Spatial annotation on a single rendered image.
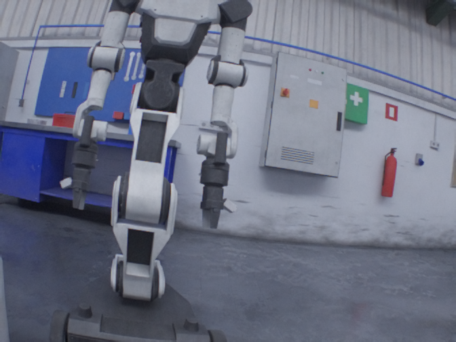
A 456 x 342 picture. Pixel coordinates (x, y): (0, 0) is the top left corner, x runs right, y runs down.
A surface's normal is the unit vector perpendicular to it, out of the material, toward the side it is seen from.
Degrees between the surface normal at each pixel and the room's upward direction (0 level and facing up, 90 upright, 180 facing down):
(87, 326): 45
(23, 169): 90
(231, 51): 90
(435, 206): 90
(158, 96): 90
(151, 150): 80
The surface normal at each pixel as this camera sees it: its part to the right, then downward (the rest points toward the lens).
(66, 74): 0.07, 0.04
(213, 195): 0.27, -0.13
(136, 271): 0.25, -0.82
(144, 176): 0.29, -0.34
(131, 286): 0.19, 0.34
